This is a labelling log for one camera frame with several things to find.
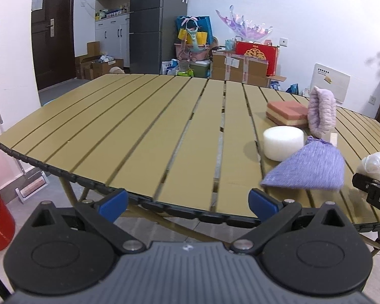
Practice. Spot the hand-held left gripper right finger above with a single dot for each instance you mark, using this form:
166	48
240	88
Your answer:
262	204

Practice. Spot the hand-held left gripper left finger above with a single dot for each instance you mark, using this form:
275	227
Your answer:
114	201

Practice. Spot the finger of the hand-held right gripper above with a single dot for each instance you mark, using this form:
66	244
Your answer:
362	182

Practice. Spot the purple knit cloth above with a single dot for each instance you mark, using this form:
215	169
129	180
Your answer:
304	171

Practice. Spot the clear plastic bag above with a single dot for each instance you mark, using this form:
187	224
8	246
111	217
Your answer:
378	164

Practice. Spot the white foam cylinder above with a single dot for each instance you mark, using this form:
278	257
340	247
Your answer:
281	142

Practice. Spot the folding slat table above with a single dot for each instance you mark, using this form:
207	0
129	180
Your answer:
145	126

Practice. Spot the pale fluffy plush roll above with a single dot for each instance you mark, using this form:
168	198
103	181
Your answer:
321	110

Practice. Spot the pink yellow sponge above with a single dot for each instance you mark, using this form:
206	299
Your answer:
286	109

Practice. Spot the white panel heater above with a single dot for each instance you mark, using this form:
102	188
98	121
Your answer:
331	84

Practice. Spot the blue snack bag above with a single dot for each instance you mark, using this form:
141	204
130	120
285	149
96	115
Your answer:
294	88

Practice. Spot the blue white carton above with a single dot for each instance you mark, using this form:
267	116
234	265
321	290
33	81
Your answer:
274	85

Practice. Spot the taped cardboard box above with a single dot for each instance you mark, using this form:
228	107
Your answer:
228	78
237	63

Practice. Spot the open cardboard box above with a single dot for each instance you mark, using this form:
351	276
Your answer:
104	68

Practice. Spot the white blue packet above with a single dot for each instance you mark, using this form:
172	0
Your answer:
169	68

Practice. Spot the green packet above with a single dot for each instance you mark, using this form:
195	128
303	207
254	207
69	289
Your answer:
185	73

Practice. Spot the green cooler box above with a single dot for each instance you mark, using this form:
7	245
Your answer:
200	69

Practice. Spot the red gift box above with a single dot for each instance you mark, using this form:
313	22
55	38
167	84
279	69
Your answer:
256	53

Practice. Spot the dark wooden door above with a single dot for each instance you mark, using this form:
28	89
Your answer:
60	53

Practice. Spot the white lower cabinet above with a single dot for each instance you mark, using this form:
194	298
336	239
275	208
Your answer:
112	41

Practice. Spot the grey refrigerator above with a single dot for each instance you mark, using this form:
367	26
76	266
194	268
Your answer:
152	38

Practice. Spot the iridescent bouquet wrap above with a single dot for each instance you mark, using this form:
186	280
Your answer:
243	25

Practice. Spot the row of small containers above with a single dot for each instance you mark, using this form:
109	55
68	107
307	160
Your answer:
112	12

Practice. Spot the blue gift bag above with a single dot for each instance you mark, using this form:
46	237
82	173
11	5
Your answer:
204	23

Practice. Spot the white paper notice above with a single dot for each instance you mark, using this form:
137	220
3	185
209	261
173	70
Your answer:
37	1

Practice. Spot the white wall socket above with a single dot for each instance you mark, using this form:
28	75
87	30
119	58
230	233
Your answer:
283	41
372	99

